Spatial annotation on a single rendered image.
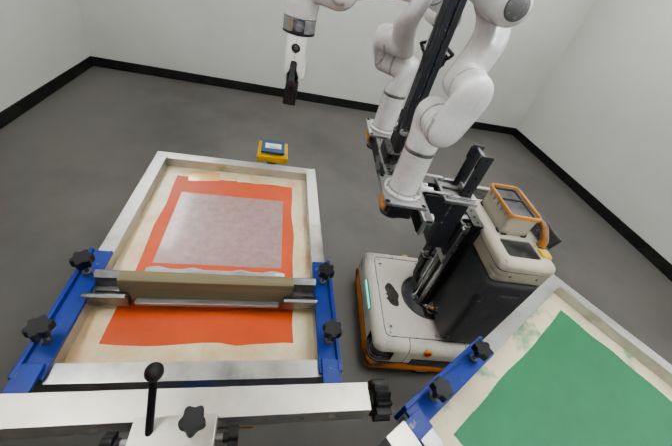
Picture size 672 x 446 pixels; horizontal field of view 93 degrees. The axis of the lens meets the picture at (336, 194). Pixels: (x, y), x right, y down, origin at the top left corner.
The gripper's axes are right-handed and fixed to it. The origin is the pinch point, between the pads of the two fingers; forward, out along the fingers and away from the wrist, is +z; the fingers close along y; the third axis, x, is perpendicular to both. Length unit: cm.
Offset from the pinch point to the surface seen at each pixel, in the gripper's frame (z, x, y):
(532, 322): 43, -82, -32
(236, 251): 43.0, 9.0, -18.7
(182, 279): 32, 17, -37
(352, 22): 34, -49, 337
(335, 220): 139, -45, 106
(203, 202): 42.9, 23.7, 0.3
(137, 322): 43, 26, -43
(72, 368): 39, 32, -54
